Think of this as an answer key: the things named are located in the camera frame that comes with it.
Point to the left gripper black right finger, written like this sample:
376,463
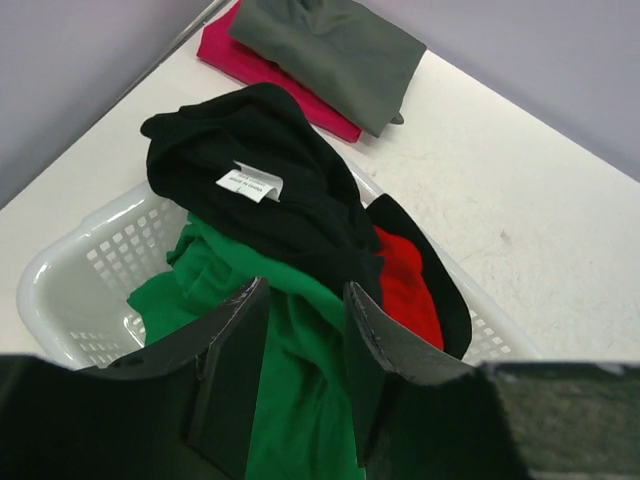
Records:
419,413

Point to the folded grey t-shirt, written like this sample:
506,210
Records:
354,60

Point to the green t-shirt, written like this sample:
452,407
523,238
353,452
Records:
303,426

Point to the red t-shirt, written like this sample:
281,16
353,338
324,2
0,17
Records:
406,297

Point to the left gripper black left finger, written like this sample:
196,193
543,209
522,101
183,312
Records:
181,408

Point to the folded magenta t-shirt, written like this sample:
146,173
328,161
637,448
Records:
219,50

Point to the black t-shirt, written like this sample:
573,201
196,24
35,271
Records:
249,164

